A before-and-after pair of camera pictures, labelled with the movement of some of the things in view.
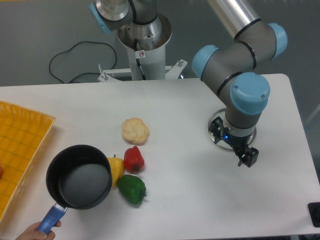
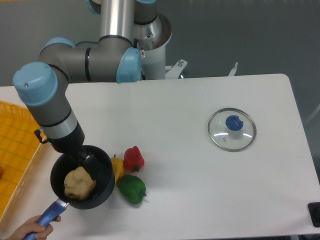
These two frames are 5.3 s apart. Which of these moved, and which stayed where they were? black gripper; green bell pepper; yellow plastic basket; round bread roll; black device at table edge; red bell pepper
Moved: black gripper; round bread roll
Stayed: yellow plastic basket; green bell pepper; black device at table edge; red bell pepper
